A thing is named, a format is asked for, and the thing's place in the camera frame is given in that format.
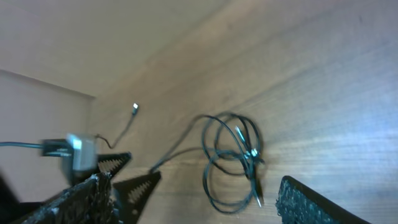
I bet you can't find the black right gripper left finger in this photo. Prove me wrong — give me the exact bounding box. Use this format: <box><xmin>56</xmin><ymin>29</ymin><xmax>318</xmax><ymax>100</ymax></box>
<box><xmin>11</xmin><ymin>172</ymin><xmax>114</xmax><ymax>224</ymax></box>

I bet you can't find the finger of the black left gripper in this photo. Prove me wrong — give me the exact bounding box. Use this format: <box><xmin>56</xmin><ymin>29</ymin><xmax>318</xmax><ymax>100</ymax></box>
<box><xmin>96</xmin><ymin>152</ymin><xmax>132</xmax><ymax>179</ymax></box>
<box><xmin>113</xmin><ymin>171</ymin><xmax>161</xmax><ymax>224</ymax></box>

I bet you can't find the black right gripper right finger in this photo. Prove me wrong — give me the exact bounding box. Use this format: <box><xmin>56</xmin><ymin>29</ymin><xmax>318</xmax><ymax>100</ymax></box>
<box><xmin>275</xmin><ymin>175</ymin><xmax>368</xmax><ymax>224</ymax></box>

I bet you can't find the black separated USB cable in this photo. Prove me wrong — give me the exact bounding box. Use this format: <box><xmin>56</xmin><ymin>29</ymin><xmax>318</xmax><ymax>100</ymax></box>
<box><xmin>95</xmin><ymin>102</ymin><xmax>140</xmax><ymax>150</ymax></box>

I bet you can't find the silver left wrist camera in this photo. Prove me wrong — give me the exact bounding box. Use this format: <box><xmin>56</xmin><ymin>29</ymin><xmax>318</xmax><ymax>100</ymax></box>
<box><xmin>67</xmin><ymin>133</ymin><xmax>98</xmax><ymax>172</ymax></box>

